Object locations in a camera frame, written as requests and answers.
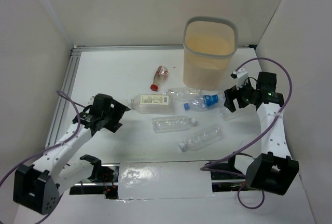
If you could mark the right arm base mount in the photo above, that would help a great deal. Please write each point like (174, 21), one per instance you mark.
(224, 182)

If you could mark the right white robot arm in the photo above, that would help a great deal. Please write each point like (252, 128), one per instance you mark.
(273, 170)

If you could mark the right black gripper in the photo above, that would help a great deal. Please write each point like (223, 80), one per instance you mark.
(232, 93)

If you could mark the small red-capped bottle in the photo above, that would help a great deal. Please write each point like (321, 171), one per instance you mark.
(159, 77)

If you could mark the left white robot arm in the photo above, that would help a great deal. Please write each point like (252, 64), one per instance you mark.
(39, 186)

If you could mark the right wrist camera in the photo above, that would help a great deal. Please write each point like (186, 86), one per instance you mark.
(241, 76)

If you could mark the beige mesh waste bin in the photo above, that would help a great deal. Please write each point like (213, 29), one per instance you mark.
(209, 45)

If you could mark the large labelled clear bottle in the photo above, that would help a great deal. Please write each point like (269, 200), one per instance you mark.
(153, 104)

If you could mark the capless clear bottle right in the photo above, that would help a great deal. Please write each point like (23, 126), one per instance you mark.
(227, 115)

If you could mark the clear bottle white cap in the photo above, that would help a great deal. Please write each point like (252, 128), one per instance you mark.
(202, 139)
(172, 124)

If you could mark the clear bottle near bin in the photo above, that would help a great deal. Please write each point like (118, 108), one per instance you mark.
(182, 93)

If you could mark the glossy white tape sheet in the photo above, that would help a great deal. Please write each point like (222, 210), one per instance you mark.
(168, 180)

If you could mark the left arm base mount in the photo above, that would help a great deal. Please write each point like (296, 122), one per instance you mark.
(105, 184)

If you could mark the blue-labelled blue-capped bottle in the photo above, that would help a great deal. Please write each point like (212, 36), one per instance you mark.
(205, 102)

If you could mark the clear bottle front white cap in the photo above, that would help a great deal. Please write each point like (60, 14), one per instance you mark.
(202, 139)

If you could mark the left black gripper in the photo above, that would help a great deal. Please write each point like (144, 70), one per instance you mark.
(114, 116)

